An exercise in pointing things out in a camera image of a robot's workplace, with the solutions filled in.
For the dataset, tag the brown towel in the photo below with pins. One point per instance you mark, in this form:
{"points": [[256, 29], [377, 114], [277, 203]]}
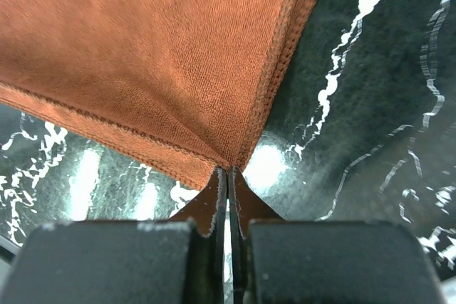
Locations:
{"points": [[181, 85]]}

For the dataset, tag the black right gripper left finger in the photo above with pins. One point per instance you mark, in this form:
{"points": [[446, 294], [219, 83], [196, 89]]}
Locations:
{"points": [[176, 260]]}

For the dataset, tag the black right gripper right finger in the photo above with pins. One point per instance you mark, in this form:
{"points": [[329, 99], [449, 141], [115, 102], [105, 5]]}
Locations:
{"points": [[280, 261]]}

